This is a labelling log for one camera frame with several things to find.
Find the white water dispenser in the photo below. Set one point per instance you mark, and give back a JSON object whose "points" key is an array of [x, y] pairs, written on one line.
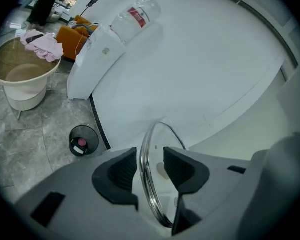
{"points": [[90, 69]]}

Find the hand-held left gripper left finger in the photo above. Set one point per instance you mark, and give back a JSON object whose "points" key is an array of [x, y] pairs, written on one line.
{"points": [[85, 209]]}

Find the clear water bottle red label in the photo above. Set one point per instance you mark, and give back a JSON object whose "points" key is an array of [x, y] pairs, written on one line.
{"points": [[135, 19]]}

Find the black waste bin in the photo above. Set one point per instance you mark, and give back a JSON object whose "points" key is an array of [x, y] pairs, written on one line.
{"points": [[90, 139]]}

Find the pink cloth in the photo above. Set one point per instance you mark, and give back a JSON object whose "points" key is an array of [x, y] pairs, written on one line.
{"points": [[47, 49]]}

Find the pink round trash piece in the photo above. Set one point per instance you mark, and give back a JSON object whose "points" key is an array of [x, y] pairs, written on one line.
{"points": [[82, 142]]}

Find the round beige side table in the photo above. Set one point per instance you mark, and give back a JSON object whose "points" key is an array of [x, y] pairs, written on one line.
{"points": [[25, 94]]}

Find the glass vessel sink bowl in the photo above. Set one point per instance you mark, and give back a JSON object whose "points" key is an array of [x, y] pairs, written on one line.
{"points": [[146, 184]]}

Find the black phone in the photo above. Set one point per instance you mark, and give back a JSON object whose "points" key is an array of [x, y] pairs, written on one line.
{"points": [[35, 38]]}

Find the orange armchair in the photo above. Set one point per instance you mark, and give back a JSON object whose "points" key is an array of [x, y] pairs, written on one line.
{"points": [[67, 41]]}

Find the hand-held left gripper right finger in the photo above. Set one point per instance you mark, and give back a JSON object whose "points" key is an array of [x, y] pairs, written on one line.
{"points": [[210, 196]]}

